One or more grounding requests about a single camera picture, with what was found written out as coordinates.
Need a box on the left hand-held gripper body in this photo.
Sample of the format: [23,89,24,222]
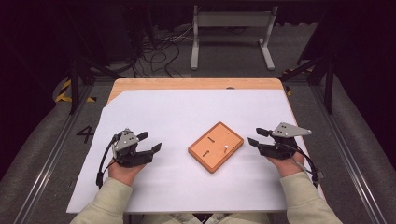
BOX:
[111,128,154,168]

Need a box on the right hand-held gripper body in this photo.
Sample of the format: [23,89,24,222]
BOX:
[257,121,313,161]

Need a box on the orange wooden box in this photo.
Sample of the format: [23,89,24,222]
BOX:
[187,120,245,175]

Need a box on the person's left hand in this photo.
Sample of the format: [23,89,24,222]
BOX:
[107,160,148,188]

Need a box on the person's right hand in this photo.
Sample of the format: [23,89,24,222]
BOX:
[265,152,305,179]

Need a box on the white sheet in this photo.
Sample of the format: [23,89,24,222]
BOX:
[65,89,325,215]

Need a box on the black metal stand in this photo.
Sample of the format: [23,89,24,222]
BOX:
[66,55,123,116]
[278,55,336,115]

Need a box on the wooden table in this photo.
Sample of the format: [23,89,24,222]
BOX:
[106,77,311,160]

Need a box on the person's left leg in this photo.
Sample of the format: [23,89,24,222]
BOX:
[148,213,204,224]

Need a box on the person's leg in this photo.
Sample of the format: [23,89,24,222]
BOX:
[205,212,272,224]
[148,213,204,224]

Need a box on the person's right leg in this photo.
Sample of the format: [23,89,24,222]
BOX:
[205,212,272,224]

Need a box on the white metal stand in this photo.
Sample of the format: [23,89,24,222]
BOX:
[190,4,279,71]

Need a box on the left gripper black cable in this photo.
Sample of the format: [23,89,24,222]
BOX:
[95,133,120,189]

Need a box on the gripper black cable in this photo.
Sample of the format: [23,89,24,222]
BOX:
[288,143,325,189]
[95,133,120,189]

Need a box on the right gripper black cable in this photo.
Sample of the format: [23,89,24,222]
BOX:
[288,143,325,189]

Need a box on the aluminium floor rail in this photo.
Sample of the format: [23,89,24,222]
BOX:
[311,83,389,224]
[12,83,95,224]

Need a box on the tangle of black floor cables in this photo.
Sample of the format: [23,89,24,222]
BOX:
[124,26,194,78]

